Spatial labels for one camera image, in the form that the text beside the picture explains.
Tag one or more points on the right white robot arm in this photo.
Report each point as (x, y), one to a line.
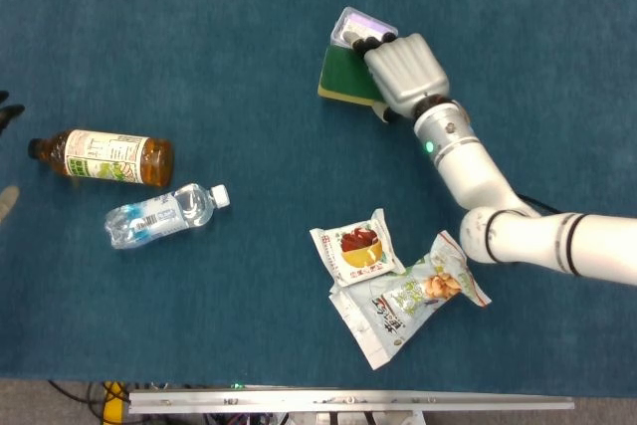
(478, 181)

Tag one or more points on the blue felt table cover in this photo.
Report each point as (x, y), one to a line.
(224, 71)

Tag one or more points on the green and yellow sponge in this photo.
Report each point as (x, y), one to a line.
(343, 71)

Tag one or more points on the brown tea bottle green label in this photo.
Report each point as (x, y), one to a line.
(109, 156)

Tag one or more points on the clear water bottle white cap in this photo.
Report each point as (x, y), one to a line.
(164, 216)

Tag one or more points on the clear plastic box with label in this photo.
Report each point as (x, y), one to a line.
(358, 21)

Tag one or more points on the large white snack bag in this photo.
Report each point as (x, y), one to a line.
(398, 315)

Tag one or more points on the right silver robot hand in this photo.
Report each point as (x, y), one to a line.
(408, 71)

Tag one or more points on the yellow plastic part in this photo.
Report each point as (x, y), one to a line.
(113, 402)

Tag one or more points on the small white snack packet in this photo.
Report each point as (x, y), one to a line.
(358, 248)

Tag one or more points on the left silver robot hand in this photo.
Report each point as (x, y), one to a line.
(10, 110)

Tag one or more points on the aluminium rail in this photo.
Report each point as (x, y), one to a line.
(348, 401)

